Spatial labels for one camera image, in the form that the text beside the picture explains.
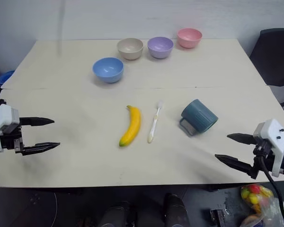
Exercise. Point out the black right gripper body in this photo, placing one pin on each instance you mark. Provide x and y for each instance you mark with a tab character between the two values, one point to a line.
262	160

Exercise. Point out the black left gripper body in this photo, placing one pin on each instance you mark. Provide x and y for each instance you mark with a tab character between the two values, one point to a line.
11	140

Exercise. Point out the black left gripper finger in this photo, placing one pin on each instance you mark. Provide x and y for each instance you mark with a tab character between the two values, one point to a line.
39	147
36	121

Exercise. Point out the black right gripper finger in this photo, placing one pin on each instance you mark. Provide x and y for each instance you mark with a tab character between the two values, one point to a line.
234	163
243	138

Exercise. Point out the clear bag of toy fruit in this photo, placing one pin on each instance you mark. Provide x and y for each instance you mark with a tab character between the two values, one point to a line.
259	201

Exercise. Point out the teal ribbed mug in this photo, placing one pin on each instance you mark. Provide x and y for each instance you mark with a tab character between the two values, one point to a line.
200	117

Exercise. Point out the blue round container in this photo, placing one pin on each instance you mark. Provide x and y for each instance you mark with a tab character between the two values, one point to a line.
5	78

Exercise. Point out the black box on floor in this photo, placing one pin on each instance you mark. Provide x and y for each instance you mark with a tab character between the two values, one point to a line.
218	217

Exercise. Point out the dark rounded shape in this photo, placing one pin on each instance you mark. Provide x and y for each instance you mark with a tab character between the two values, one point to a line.
176	210
117	215

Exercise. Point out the black chair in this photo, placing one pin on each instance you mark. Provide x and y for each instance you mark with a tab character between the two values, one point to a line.
273	56

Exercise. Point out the blue plastic bowl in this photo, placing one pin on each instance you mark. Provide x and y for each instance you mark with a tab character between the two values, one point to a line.
108	70

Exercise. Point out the white yellow toothbrush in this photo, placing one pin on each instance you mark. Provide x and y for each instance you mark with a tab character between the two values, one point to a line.
154	124

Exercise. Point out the yellow banana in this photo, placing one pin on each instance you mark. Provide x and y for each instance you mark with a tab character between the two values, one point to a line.
132	127

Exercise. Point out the grey vertical rod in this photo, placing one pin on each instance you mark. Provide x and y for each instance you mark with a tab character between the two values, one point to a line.
60	28

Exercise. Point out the pink plastic bowl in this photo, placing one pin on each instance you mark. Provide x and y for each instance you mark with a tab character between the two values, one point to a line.
189	37

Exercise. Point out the beige plastic bowl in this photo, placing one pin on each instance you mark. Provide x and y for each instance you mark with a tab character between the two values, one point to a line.
130	49

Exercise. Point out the purple plastic bowl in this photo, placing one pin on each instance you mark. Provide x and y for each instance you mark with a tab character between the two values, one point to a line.
160	47

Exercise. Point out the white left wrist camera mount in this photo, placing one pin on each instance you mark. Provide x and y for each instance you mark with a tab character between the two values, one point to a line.
1	119

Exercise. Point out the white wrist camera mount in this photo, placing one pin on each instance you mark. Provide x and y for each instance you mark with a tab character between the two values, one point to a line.
1	119
275	134

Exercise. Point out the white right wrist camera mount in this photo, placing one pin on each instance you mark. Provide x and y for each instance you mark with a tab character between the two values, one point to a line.
275	134

